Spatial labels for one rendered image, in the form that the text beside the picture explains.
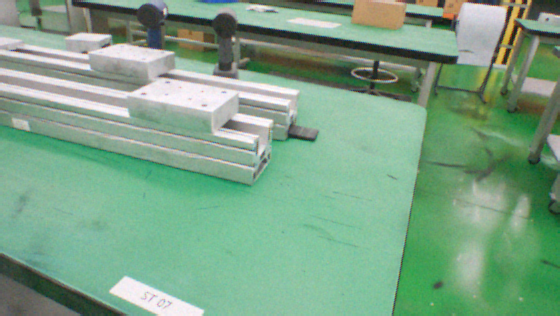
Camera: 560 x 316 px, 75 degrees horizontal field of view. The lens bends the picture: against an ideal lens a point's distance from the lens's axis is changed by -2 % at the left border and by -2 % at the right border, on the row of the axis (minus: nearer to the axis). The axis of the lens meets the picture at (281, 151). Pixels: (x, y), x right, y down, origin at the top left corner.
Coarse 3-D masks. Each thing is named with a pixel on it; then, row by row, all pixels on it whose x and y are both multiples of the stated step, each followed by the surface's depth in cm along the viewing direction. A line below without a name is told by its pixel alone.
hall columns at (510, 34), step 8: (504, 0) 490; (512, 0) 486; (520, 0) 482; (528, 0) 479; (512, 8) 489; (520, 8) 486; (512, 16) 493; (520, 16) 489; (512, 24) 497; (504, 32) 504; (512, 32) 500; (504, 40) 508; (512, 40) 504; (504, 48) 512; (512, 48) 508; (504, 56) 516; (504, 64) 520
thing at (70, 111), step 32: (0, 96) 74; (32, 96) 69; (64, 96) 70; (96, 96) 74; (32, 128) 73; (64, 128) 70; (96, 128) 68; (128, 128) 66; (160, 128) 63; (224, 128) 63; (256, 128) 66; (160, 160) 67; (192, 160) 64; (224, 160) 64; (256, 160) 63
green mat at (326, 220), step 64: (192, 64) 127; (0, 128) 75; (320, 128) 87; (384, 128) 90; (0, 192) 56; (64, 192) 57; (128, 192) 59; (192, 192) 60; (256, 192) 62; (320, 192) 63; (384, 192) 65; (64, 256) 46; (128, 256) 47; (192, 256) 48; (256, 256) 48; (320, 256) 49; (384, 256) 50
